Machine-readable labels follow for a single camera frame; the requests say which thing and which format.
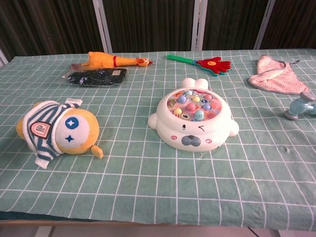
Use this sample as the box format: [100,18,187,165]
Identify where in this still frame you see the pink towel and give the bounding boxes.
[248,54,312,96]

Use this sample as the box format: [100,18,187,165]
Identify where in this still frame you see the black gloves in plastic bag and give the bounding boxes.
[60,68,128,87]

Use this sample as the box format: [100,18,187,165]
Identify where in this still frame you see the red hand clapper toy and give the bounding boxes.
[165,54,232,78]

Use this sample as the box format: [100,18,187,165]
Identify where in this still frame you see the yellow rubber chicken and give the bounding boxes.
[71,51,154,71]

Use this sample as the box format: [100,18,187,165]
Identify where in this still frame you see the green checked tablecloth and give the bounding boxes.
[0,48,316,234]

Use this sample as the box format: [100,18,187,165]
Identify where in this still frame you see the white seal whack-a-mole toy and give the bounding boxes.
[147,78,240,152]

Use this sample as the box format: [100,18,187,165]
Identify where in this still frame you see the yellow plush in striped sweater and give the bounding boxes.
[16,97,105,170]

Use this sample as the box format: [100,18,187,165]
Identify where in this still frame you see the blue toy hammer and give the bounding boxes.
[283,92,316,121]

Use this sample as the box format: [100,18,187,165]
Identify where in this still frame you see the white partition post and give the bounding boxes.
[253,0,276,50]
[92,0,113,54]
[0,48,8,68]
[192,0,208,52]

